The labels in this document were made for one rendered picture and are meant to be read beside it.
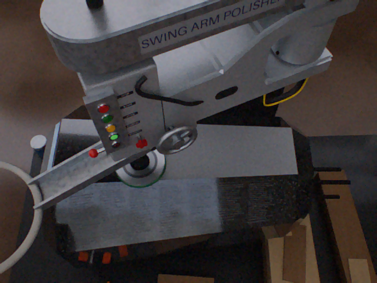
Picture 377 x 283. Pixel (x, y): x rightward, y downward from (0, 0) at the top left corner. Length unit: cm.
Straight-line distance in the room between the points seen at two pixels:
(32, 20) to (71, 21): 262
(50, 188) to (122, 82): 73
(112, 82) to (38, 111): 198
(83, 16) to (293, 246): 164
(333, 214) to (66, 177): 153
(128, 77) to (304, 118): 196
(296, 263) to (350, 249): 38
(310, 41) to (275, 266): 122
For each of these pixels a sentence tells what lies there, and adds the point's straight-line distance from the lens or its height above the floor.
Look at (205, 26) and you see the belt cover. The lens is 102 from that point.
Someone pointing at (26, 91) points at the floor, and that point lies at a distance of 313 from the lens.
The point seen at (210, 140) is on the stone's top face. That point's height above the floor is 80.
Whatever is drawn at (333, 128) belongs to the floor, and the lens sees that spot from 286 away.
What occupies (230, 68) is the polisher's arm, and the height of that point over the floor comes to 138.
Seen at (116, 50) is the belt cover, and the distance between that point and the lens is 96.
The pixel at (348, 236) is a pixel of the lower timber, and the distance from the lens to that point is 245.
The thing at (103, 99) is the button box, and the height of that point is 149.
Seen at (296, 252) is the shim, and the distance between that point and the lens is 221.
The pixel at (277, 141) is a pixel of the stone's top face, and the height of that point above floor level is 80.
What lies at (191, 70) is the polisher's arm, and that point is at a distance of 123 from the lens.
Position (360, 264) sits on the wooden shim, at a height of 12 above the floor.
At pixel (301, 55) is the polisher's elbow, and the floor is 128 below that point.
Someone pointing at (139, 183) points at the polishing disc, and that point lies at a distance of 164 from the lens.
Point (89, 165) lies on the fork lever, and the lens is 159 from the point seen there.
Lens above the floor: 232
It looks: 62 degrees down
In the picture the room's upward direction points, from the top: 2 degrees counter-clockwise
